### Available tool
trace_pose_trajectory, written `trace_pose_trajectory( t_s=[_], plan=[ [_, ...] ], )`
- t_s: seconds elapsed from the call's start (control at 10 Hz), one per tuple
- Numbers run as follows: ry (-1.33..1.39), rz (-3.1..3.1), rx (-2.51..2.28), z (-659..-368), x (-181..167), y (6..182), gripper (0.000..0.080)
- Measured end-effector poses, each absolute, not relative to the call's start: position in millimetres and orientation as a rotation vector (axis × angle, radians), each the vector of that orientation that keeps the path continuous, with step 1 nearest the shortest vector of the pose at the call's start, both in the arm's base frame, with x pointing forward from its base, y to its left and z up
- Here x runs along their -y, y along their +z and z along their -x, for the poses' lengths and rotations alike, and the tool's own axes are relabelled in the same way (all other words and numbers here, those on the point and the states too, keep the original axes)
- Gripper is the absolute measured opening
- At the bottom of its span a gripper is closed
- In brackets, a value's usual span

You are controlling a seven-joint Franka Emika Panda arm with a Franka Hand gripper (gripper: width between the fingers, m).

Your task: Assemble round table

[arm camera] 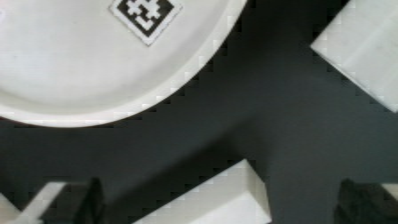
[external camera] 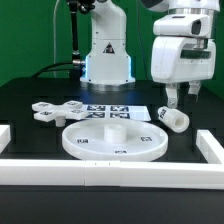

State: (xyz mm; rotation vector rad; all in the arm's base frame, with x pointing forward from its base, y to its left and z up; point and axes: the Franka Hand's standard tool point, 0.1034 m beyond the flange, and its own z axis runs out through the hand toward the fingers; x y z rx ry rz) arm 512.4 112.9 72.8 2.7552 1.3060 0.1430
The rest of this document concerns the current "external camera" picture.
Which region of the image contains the white right fence piece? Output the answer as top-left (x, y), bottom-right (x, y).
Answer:
top-left (196, 130), bottom-right (224, 165)

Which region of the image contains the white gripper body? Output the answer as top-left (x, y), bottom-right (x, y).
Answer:
top-left (151, 36), bottom-right (216, 83)

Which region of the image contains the white front fence rail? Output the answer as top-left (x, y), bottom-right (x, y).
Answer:
top-left (0, 159), bottom-right (224, 190)

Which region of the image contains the thin white hanging cable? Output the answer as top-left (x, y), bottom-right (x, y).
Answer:
top-left (52, 0), bottom-right (62, 78)

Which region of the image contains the white round table top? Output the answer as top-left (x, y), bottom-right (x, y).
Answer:
top-left (62, 119), bottom-right (168, 162)

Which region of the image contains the white fence piece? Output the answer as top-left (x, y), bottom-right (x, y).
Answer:
top-left (0, 125), bottom-right (11, 154)
top-left (196, 130), bottom-right (224, 165)

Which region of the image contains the white fiducial marker sheet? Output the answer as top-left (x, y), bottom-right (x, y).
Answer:
top-left (82, 104), bottom-right (151, 121)

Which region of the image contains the white cross-shaped table base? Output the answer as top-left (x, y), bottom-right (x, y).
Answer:
top-left (32, 100), bottom-right (88, 127)

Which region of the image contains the black cable bundle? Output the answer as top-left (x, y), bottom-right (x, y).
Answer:
top-left (31, 60), bottom-right (86, 78)

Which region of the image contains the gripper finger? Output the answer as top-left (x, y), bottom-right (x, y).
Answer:
top-left (166, 83), bottom-right (179, 109)
top-left (188, 81), bottom-right (201, 95)

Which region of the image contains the white left fence piece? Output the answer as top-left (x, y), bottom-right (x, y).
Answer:
top-left (0, 125), bottom-right (11, 154)

